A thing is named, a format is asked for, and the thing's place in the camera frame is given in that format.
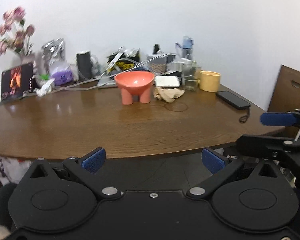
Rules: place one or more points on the black smartphone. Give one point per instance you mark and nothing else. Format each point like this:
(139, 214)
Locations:
(233, 100)

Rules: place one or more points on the black yellow box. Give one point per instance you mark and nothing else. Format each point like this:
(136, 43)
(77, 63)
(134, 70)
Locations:
(124, 59)

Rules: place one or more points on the black cylindrical speaker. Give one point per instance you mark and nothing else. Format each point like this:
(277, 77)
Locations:
(84, 65)

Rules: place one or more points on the black photo frame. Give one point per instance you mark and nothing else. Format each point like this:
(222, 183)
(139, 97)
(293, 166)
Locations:
(16, 82)

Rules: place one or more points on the coral footed ceramic bowl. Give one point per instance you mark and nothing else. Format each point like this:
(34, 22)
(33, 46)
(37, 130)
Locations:
(135, 83)

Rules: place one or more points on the silver foil bag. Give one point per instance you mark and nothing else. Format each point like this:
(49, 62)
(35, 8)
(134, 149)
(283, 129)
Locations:
(53, 50)

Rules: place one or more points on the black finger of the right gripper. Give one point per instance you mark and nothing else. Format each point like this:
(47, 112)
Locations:
(266, 147)
(288, 119)

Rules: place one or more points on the clear glass jar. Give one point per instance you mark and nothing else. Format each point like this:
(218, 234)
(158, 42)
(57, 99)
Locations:
(190, 75)

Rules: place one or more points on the white sponge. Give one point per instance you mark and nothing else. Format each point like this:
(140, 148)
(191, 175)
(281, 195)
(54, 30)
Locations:
(167, 81)

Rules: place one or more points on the brown wooden chair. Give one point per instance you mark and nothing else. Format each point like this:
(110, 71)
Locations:
(286, 94)

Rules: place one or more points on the blue water bottle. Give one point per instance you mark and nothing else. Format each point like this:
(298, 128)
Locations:
(185, 49)

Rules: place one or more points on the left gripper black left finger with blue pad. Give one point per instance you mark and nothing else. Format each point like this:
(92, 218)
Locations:
(83, 170)

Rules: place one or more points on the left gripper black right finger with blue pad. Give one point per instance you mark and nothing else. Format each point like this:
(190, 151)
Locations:
(222, 170)

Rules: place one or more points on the white crumpled tissue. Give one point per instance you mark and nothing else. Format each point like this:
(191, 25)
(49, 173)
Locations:
(46, 88)

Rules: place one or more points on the pink flower bouquet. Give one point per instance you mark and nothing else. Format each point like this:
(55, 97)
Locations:
(15, 35)

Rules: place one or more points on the patterned tissue box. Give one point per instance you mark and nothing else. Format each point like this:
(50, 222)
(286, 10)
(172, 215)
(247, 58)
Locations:
(158, 63)

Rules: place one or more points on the purple plastic bag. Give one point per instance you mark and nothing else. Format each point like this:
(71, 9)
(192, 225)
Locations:
(63, 76)

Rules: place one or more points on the yellow round container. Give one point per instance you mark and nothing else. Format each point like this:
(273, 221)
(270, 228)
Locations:
(209, 81)

